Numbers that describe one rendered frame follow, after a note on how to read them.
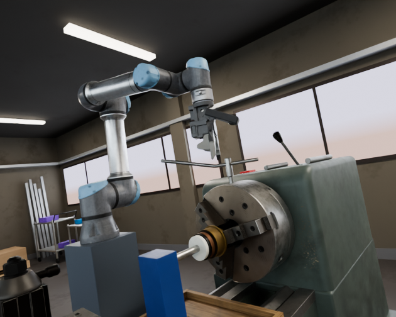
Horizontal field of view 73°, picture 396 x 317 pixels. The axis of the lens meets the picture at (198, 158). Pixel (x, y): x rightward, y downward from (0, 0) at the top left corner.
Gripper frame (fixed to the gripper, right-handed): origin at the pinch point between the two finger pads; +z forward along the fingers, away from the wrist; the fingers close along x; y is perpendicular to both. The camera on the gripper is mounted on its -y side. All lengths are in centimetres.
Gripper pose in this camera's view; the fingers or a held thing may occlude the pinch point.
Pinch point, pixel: (217, 160)
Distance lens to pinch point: 90.8
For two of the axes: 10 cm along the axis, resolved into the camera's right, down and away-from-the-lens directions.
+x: -1.9, -0.2, -9.8
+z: 1.4, 9.9, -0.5
